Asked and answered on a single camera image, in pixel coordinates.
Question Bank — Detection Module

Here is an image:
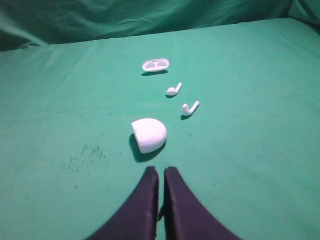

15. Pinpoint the white earbud near tray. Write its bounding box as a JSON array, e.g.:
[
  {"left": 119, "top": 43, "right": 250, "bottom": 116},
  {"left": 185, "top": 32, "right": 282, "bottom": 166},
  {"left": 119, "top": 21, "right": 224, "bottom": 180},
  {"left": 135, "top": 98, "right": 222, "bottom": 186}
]
[{"left": 165, "top": 82, "right": 182, "bottom": 96}]

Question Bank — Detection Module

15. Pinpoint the white earphone case insert tray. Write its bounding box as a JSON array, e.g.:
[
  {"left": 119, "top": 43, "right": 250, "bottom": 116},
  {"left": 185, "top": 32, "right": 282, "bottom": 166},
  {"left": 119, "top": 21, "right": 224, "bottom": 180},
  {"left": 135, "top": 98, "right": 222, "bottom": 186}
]
[{"left": 142, "top": 58, "right": 170, "bottom": 73}]

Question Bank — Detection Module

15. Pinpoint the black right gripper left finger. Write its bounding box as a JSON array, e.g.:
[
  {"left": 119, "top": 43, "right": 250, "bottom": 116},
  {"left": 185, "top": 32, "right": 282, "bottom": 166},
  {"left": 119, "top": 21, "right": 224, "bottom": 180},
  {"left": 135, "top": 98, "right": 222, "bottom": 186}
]
[{"left": 88, "top": 166, "right": 159, "bottom": 240}]

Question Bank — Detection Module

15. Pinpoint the green backdrop cloth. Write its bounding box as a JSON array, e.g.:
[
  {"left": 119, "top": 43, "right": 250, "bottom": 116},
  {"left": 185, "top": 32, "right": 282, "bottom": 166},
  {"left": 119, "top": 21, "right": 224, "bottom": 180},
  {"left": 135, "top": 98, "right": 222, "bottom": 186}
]
[{"left": 0, "top": 0, "right": 320, "bottom": 51}]

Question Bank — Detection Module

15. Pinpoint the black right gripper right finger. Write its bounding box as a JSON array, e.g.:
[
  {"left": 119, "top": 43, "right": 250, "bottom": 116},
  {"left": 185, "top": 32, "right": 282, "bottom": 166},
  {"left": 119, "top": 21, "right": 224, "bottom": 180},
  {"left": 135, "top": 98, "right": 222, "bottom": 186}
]
[{"left": 163, "top": 166, "right": 240, "bottom": 240}]

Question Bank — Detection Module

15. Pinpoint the green table cloth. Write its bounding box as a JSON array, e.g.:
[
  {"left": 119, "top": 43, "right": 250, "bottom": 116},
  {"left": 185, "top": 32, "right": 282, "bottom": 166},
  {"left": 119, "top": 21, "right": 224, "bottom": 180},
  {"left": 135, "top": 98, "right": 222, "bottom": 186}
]
[{"left": 0, "top": 18, "right": 320, "bottom": 240}]

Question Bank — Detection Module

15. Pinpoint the white earphone case shell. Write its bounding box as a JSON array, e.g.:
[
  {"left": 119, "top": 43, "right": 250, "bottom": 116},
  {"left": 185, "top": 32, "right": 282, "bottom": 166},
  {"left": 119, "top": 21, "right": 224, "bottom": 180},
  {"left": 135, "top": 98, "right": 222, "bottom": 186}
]
[{"left": 131, "top": 118, "right": 167, "bottom": 154}]

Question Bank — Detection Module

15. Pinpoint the white earbud near shell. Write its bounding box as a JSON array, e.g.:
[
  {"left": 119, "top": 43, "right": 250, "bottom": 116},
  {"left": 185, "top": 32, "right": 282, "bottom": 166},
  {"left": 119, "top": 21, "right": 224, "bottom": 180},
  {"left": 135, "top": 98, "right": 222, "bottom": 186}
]
[{"left": 181, "top": 101, "right": 200, "bottom": 117}]

